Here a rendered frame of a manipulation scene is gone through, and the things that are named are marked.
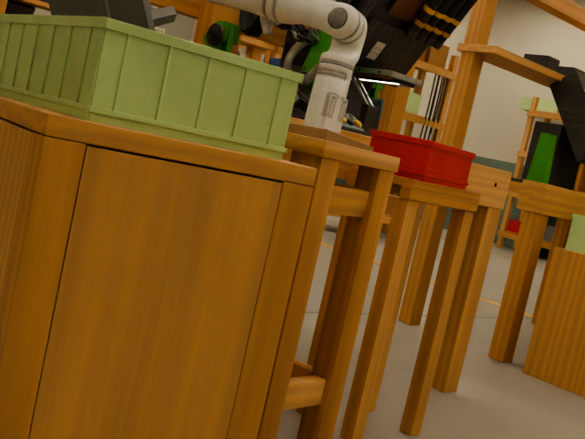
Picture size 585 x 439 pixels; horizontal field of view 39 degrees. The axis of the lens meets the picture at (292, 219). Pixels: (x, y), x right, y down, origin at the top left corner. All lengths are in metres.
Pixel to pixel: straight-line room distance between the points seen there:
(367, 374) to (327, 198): 0.68
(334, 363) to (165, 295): 0.82
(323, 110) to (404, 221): 0.46
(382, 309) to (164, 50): 1.23
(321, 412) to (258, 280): 0.76
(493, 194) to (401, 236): 0.91
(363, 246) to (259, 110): 0.70
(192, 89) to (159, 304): 0.38
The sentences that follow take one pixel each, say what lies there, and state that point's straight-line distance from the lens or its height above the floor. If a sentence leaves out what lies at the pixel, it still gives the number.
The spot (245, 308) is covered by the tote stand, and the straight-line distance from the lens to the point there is 1.56.
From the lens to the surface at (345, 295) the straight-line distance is 2.17.
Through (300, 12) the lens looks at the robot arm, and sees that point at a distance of 2.21.
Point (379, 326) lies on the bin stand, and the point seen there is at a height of 0.36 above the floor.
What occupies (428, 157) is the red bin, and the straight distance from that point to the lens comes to 2.41.
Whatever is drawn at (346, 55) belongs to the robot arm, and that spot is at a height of 1.07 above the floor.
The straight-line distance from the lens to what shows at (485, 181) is 3.19.
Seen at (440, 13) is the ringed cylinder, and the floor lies 1.36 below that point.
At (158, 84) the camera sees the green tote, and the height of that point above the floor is 0.87.
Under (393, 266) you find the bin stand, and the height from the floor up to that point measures 0.54.
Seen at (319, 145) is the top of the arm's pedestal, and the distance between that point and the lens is 1.94.
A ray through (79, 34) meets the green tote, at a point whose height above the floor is 0.93.
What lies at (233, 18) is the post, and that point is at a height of 1.21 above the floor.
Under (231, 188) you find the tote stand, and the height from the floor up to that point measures 0.72.
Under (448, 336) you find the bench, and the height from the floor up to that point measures 0.22.
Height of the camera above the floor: 0.83
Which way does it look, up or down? 5 degrees down
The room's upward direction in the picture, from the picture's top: 13 degrees clockwise
